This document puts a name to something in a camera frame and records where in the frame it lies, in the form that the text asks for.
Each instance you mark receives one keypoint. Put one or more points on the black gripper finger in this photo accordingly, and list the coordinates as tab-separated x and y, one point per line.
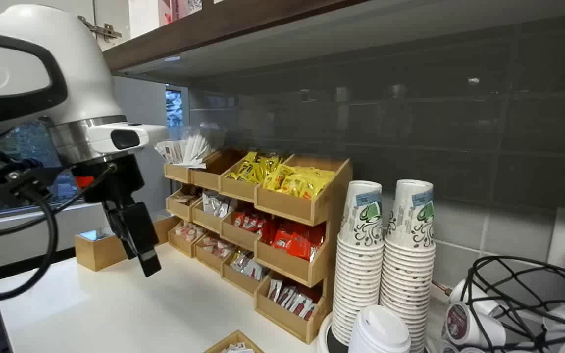
144	233
121	227

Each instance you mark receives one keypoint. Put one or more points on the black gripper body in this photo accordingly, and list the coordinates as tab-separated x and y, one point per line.
109	180

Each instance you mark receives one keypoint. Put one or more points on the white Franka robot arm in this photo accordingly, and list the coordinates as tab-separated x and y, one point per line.
68	66

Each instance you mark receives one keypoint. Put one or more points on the pink printed box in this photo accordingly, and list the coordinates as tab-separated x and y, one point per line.
180	11

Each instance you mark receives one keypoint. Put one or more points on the blue tea bags pile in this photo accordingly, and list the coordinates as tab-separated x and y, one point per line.
93	237

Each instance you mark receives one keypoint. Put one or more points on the red white creamers pile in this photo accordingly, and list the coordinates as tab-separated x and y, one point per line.
187	233
213	248

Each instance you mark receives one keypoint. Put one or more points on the clear plastic bags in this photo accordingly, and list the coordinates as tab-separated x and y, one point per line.
168	152

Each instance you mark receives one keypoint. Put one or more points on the grey white packets pile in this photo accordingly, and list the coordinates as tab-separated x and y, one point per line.
217	207

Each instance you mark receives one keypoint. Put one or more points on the window with outdoor view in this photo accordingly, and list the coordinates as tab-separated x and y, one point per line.
34	140

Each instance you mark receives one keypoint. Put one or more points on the white paper straws bundle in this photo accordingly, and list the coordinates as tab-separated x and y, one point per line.
197	150

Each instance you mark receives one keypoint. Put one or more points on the red packets pile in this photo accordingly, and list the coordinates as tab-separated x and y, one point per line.
250	223
295	240

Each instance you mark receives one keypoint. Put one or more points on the white grey sachets pile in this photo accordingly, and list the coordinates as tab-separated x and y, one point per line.
248	268

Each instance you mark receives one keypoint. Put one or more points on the yellow green packets pile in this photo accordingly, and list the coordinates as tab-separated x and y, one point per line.
254	170

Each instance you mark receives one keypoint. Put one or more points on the white sugar packets pile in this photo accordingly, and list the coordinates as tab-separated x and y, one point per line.
236	348

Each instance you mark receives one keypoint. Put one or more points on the metal cabinet hinge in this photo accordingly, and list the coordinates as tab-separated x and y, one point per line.
103	31

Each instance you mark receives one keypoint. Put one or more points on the dark striped sachets pile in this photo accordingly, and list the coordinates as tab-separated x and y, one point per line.
291	299

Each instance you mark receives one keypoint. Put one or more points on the wooden tiered organizer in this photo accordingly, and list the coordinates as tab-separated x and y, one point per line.
309	207

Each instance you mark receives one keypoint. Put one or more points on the patterned paper cup stack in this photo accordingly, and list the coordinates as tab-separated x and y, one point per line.
409	282
358	282

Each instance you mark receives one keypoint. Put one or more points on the white cup lids stack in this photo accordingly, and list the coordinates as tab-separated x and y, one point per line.
380	331

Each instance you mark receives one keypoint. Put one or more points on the white coffee pod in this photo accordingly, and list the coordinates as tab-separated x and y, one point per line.
470	295

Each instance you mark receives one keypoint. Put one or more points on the coffee pod maroon lid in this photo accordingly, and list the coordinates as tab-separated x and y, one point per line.
466	325

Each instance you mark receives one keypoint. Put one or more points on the white wall cabinet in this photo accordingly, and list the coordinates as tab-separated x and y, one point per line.
142	17

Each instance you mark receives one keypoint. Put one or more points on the brown wooden wall shelf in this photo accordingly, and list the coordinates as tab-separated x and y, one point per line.
231	23

